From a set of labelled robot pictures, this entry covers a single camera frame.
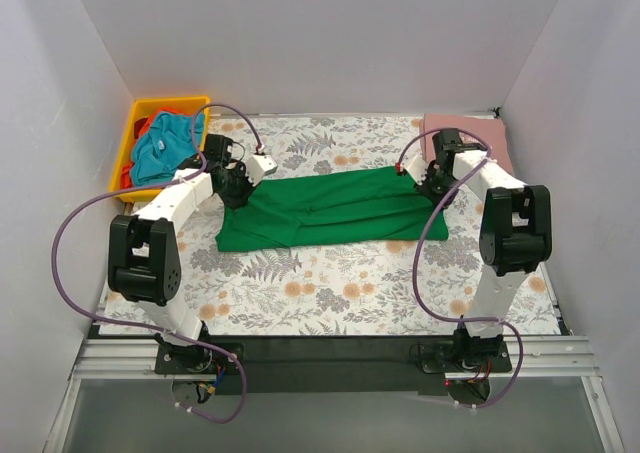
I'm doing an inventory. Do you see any green t-shirt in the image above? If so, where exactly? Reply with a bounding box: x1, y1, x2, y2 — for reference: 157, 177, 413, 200
216, 167, 435, 253

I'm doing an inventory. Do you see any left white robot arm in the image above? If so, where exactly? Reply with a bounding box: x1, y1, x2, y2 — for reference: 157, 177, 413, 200
107, 134, 277, 373

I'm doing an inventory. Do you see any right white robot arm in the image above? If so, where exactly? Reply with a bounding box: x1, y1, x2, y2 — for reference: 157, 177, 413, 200
398, 128, 552, 371

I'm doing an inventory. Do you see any teal t-shirt in bin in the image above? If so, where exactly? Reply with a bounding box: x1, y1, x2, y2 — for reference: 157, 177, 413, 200
130, 111, 207, 184

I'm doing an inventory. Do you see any pink folded t-shirt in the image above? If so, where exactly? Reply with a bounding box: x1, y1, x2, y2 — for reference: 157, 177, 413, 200
419, 114, 514, 175

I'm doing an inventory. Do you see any orange t-shirt in bin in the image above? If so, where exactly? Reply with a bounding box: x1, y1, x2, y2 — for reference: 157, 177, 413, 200
117, 104, 189, 193

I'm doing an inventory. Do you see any floral patterned table mat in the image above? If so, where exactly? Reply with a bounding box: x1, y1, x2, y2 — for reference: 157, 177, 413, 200
98, 114, 561, 338

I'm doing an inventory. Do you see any yellow plastic bin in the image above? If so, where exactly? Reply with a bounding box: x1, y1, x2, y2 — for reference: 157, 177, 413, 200
109, 96, 210, 203

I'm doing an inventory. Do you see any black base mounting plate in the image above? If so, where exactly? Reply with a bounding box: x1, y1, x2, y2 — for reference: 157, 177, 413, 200
154, 335, 515, 395

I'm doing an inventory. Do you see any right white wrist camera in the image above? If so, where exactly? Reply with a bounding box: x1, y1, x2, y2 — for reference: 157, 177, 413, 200
395, 154, 428, 185

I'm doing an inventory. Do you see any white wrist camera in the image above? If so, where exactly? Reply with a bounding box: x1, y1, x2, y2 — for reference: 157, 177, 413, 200
245, 154, 278, 187
395, 154, 428, 185

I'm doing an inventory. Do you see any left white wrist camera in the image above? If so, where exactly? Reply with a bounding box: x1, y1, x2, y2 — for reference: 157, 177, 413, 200
245, 154, 278, 187

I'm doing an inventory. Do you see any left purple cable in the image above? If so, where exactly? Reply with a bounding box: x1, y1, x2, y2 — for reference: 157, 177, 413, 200
52, 103, 266, 424

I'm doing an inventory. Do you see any purple cable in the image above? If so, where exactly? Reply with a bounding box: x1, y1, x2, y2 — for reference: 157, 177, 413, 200
52, 103, 266, 424
397, 128, 524, 411

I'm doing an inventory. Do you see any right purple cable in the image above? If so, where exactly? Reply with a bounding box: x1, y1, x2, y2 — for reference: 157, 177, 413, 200
397, 128, 524, 411

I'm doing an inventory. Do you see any aluminium frame rail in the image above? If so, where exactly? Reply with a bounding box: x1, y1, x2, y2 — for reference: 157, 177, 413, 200
45, 336, 623, 452

